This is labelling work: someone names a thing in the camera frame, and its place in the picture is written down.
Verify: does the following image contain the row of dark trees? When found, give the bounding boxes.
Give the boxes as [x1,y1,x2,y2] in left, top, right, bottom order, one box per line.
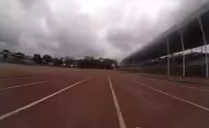
[31,53,119,70]

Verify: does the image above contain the red running track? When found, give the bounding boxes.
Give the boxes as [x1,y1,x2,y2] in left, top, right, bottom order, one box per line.
[0,63,209,128]

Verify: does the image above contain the low building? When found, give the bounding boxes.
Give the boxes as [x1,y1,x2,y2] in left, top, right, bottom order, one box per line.
[0,49,36,66]

